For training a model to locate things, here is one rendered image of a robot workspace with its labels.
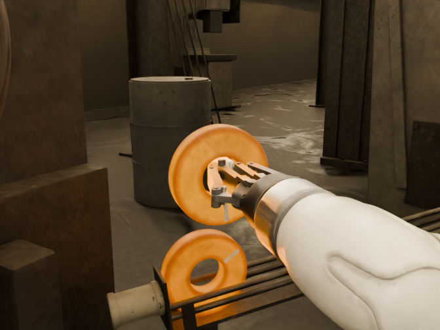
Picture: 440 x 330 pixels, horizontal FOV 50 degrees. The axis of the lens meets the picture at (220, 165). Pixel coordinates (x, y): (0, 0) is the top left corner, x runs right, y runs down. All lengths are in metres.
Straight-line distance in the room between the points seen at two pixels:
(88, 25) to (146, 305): 8.23
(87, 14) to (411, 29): 6.79
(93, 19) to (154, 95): 5.92
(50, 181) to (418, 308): 0.64
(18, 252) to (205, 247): 0.30
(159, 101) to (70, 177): 2.31
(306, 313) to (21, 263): 1.56
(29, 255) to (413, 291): 0.55
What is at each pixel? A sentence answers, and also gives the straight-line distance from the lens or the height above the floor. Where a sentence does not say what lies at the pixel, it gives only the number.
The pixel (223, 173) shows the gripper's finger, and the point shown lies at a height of 0.93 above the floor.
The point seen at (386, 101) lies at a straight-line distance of 3.00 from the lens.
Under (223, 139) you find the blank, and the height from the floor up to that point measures 0.97.
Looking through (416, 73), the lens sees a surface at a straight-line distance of 2.91.
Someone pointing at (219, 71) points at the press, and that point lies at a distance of 8.44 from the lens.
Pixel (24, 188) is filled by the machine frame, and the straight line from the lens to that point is 0.83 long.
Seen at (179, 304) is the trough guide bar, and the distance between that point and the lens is 0.83.
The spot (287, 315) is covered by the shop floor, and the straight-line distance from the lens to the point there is 2.10.
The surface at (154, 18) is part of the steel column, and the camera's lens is 4.75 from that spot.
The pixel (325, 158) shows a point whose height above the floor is 0.07.
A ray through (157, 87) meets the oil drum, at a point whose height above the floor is 0.84.
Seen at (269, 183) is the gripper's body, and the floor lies 0.95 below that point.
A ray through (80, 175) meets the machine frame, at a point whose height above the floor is 0.87.
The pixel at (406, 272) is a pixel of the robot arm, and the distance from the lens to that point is 0.38.
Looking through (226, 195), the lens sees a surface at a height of 0.92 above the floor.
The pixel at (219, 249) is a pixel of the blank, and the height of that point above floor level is 0.75.
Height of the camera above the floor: 1.10
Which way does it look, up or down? 14 degrees down
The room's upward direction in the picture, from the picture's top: straight up
